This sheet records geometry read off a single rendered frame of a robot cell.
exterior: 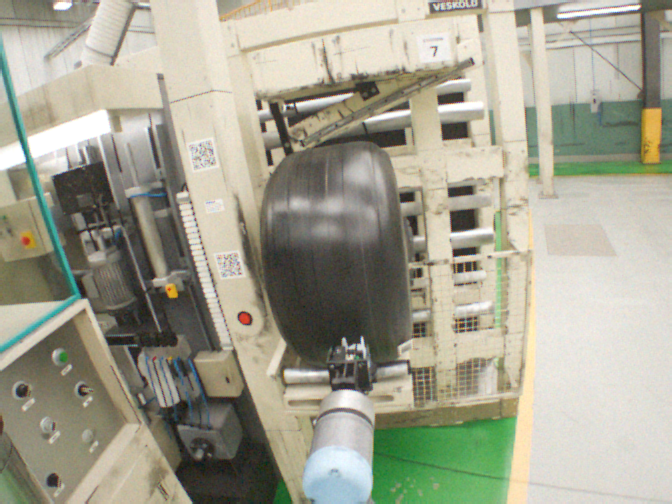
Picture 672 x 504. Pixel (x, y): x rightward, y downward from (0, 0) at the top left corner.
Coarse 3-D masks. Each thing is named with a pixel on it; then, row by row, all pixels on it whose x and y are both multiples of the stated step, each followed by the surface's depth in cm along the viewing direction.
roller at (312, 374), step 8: (392, 360) 96; (400, 360) 95; (408, 360) 94; (288, 368) 99; (296, 368) 99; (304, 368) 98; (312, 368) 98; (320, 368) 97; (384, 368) 94; (392, 368) 93; (400, 368) 93; (408, 368) 93; (288, 376) 97; (296, 376) 97; (304, 376) 97; (312, 376) 96; (320, 376) 96; (328, 376) 96; (384, 376) 94; (392, 376) 94; (400, 376) 94
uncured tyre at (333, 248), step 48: (288, 192) 77; (336, 192) 75; (384, 192) 75; (288, 240) 74; (336, 240) 72; (384, 240) 71; (288, 288) 74; (336, 288) 73; (384, 288) 72; (288, 336) 80; (336, 336) 77; (384, 336) 77
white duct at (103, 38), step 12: (108, 0) 99; (120, 0) 100; (132, 0) 103; (96, 12) 102; (108, 12) 101; (120, 12) 102; (96, 24) 102; (108, 24) 103; (120, 24) 105; (96, 36) 103; (108, 36) 105; (120, 36) 108; (84, 48) 106; (96, 48) 105; (108, 48) 107; (84, 60) 107; (96, 60) 107; (108, 60) 110
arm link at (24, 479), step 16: (0, 416) 24; (0, 432) 23; (0, 448) 23; (16, 448) 26; (0, 464) 22; (16, 464) 24; (0, 480) 22; (16, 480) 24; (32, 480) 26; (0, 496) 22; (16, 496) 23; (32, 496) 25; (48, 496) 28
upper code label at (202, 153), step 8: (192, 144) 86; (200, 144) 86; (208, 144) 85; (192, 152) 87; (200, 152) 86; (208, 152) 86; (192, 160) 87; (200, 160) 87; (208, 160) 87; (216, 160) 87; (192, 168) 88; (200, 168) 88; (208, 168) 88
